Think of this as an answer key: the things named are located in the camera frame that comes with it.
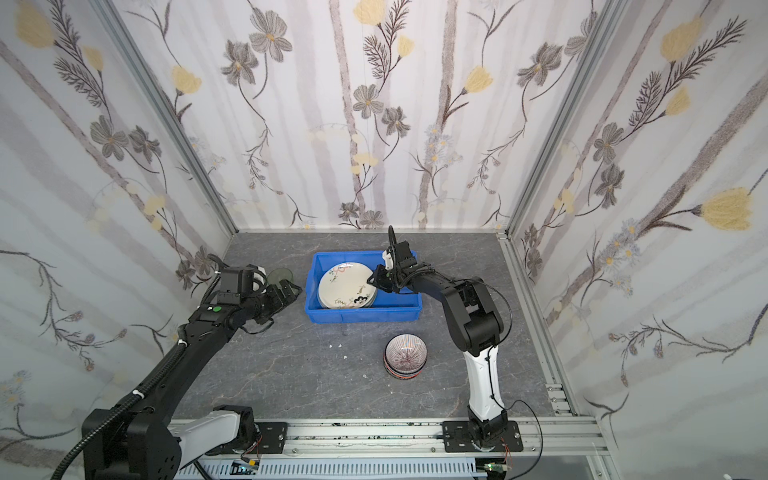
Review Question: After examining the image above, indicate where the cream plum blossom plate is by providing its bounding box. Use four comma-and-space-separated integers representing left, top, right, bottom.
317, 262, 377, 309

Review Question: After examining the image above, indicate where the purple striped top bowl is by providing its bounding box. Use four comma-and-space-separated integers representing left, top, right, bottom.
384, 333, 428, 372

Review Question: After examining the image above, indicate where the red patterned bottom bowl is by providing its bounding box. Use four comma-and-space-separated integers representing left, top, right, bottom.
384, 361, 423, 380

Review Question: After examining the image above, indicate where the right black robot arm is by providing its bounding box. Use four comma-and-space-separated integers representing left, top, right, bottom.
367, 226, 509, 449

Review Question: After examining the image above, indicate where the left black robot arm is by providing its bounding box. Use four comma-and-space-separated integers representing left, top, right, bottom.
52, 257, 303, 479

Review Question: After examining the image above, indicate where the blue plastic bin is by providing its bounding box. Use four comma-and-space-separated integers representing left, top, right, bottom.
304, 250, 422, 324

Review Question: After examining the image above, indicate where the green glass cup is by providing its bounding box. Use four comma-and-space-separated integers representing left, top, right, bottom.
267, 268, 294, 287

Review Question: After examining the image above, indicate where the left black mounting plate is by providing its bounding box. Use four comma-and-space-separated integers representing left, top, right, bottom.
243, 421, 288, 456

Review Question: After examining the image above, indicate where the black mounting plate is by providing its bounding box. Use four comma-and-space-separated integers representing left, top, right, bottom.
440, 420, 524, 454
243, 421, 288, 456

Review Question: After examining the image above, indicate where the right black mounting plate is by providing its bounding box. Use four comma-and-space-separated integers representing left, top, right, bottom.
440, 420, 524, 454

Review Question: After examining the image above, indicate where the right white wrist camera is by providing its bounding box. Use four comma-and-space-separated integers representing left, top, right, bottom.
382, 249, 395, 271

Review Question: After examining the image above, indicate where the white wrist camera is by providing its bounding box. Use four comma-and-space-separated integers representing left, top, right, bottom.
382, 249, 395, 271
249, 265, 268, 293

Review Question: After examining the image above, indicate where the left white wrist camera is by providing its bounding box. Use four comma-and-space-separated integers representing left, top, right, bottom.
249, 265, 268, 293

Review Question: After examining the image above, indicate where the white slotted cable duct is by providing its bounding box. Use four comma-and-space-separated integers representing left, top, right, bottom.
176, 458, 487, 479

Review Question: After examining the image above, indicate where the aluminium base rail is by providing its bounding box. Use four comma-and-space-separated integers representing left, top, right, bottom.
110, 416, 619, 480

